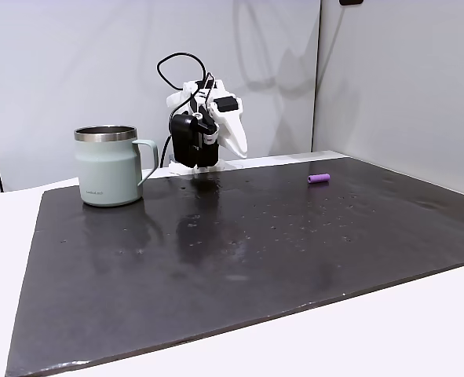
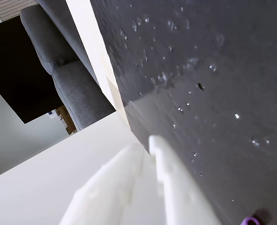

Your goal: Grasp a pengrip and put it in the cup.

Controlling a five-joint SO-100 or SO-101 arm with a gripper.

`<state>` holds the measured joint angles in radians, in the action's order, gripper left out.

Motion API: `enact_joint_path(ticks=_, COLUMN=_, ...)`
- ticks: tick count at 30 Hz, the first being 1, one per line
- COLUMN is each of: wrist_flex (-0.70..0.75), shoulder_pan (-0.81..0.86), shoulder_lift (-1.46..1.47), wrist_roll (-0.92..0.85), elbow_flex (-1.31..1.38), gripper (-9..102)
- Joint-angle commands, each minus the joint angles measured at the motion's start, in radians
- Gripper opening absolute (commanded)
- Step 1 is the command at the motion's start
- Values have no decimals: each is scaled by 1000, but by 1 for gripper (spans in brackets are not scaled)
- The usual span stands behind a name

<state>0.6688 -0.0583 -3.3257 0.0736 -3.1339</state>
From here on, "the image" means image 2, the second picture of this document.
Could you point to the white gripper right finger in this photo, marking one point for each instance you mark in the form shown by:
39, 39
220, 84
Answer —
175, 182

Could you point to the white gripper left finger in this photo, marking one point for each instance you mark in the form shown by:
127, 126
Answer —
110, 187

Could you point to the purple ribbed pen grip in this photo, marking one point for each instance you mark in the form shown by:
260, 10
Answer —
250, 221

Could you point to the dark grey table mat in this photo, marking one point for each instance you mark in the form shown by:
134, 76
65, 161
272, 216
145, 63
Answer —
211, 93

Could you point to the grey fabric sofa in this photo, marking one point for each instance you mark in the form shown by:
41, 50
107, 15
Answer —
58, 58

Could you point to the black rug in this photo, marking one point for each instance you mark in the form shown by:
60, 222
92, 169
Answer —
14, 70

